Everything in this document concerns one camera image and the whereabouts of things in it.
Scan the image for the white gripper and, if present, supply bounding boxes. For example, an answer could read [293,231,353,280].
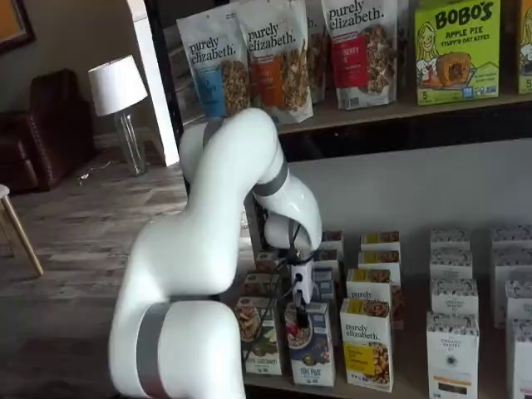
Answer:
[290,259,317,330]

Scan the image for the blue flax plus oatmeal box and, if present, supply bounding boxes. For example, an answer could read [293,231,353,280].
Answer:
[322,230,345,251]
[284,301,337,387]
[314,248,340,271]
[309,265,338,347]

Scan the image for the green apple cinnamon oatmeal box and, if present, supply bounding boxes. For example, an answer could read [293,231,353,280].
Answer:
[242,272,283,300]
[254,251,288,275]
[234,297,283,377]

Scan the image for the yellow banana nut granola box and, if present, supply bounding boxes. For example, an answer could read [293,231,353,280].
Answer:
[346,268,403,329]
[360,231,401,253]
[357,249,402,275]
[339,298,395,394]

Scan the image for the white organic pantry box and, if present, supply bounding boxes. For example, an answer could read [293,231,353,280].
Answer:
[430,278,479,317]
[505,280,532,323]
[510,318,532,399]
[430,249,474,282]
[430,227,473,253]
[489,226,532,251]
[426,312,480,399]
[492,248,532,329]

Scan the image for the black metal shelf rack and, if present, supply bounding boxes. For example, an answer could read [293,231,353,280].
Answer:
[143,0,532,399]

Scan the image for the green bobo's apple pie box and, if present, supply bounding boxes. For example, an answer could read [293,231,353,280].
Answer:
[414,0,501,106]

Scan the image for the yellow bobo's snack box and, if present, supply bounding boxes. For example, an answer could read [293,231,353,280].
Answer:
[517,0,532,96]

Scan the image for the orange purely elizabeth granola bag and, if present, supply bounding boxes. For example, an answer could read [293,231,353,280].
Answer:
[239,0,315,125]
[306,0,330,105]

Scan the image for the blue purely elizabeth granola bag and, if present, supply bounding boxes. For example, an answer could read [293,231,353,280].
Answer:
[176,10,253,121]

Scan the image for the red purely elizabeth granola bag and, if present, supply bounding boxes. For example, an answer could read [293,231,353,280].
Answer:
[320,0,400,111]

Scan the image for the white shade table lamp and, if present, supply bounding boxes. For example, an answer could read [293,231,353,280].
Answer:
[87,55,150,178]

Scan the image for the white chair wooden legs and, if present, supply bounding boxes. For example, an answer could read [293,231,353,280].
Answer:
[0,185,45,278]

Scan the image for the brown leather armchair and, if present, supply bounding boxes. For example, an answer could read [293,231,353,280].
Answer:
[0,68,99,196]

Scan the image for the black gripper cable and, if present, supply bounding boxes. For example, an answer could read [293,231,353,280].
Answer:
[243,219,301,362]

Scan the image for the dark framed wall picture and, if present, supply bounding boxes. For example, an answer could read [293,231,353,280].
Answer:
[0,0,37,55]

